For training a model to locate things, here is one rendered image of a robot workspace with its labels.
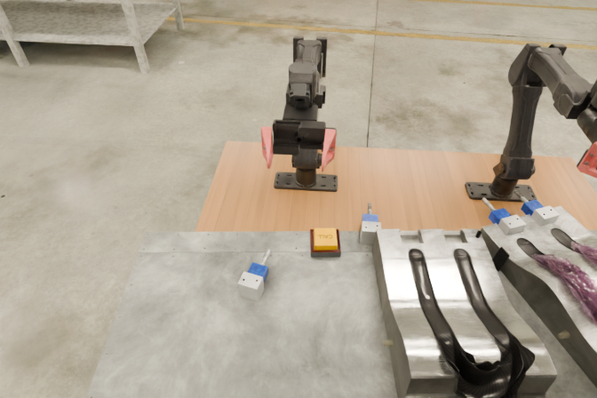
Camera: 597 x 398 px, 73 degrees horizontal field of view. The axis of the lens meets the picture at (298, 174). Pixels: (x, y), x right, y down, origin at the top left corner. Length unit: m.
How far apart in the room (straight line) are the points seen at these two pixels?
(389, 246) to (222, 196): 0.53
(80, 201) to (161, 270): 1.59
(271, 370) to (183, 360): 0.19
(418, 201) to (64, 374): 1.54
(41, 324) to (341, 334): 1.53
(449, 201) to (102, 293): 1.60
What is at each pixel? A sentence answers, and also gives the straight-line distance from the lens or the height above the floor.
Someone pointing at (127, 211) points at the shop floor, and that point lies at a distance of 2.47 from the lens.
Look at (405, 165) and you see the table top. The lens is 1.38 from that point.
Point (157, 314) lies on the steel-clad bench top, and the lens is 1.04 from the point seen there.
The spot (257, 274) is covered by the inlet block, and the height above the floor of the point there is 0.84.
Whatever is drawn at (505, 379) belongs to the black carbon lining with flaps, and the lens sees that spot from 0.93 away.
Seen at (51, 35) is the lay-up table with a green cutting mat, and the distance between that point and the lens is 4.20.
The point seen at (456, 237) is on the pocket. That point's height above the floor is 0.86.
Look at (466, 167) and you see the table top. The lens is 1.44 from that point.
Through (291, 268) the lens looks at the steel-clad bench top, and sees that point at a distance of 1.06.
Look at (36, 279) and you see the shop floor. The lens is 2.36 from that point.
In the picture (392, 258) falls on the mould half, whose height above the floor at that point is 0.89.
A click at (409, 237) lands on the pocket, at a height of 0.86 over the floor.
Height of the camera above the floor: 1.67
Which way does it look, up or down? 42 degrees down
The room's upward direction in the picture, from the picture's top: straight up
